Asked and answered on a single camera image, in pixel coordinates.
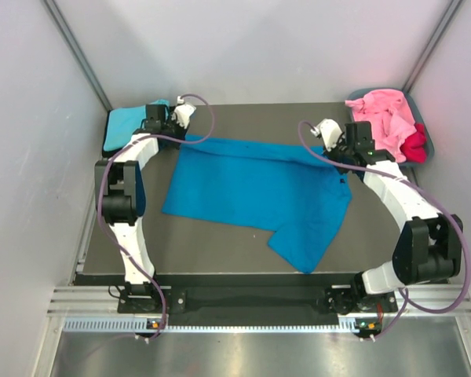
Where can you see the folded light blue t-shirt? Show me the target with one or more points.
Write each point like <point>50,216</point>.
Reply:
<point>121,127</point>

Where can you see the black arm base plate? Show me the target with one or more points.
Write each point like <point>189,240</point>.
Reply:
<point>319,299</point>

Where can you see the slotted cable duct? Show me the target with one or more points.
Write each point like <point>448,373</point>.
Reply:
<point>150,326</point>

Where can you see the magenta t-shirt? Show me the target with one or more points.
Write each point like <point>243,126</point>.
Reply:
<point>414,146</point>

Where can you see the blue-grey laundry basket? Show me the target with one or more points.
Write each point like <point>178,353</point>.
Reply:
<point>418,117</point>

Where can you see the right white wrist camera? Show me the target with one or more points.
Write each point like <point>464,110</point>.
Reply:
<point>329,131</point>

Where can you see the folded black t-shirt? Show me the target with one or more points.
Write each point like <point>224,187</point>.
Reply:
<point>110,153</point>

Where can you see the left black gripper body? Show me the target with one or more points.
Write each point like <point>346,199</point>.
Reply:
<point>173,129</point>

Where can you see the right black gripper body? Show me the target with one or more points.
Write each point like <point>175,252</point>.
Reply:
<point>338,153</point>

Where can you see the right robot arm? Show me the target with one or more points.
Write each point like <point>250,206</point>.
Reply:
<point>428,248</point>

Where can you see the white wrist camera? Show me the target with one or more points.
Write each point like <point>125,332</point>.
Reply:
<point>182,112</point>
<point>329,131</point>

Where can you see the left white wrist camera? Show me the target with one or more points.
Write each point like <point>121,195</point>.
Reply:
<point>182,112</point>

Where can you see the pink t-shirt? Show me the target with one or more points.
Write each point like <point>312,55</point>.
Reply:
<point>390,116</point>

